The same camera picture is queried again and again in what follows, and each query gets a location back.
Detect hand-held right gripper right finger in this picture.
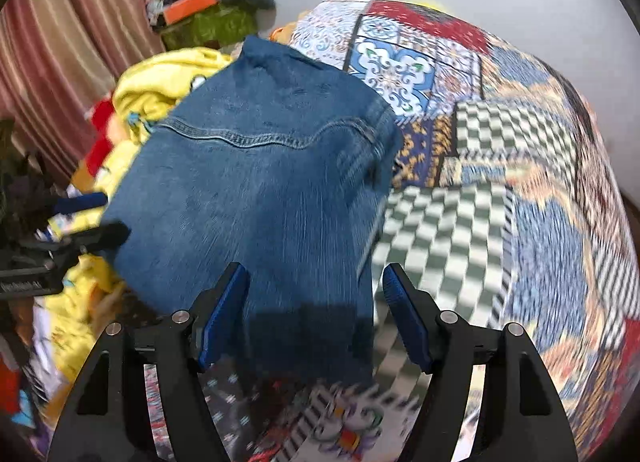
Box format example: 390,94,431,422
382,262,581,462

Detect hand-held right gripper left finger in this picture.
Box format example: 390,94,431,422
47,262,251,462

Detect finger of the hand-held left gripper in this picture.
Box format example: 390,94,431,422
50,191,110,217
65,221,132,255

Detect blue denim jeans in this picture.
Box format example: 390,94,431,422
100,35,404,389

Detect red cloth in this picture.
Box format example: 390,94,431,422
74,98,120,193

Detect yellow cloth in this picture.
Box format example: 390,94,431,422
32,46,235,378

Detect striped curtain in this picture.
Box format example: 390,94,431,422
0,0,167,185

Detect patchwork printed bedspread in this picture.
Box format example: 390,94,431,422
145,0,637,462

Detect orange box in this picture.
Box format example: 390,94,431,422
162,0,219,26

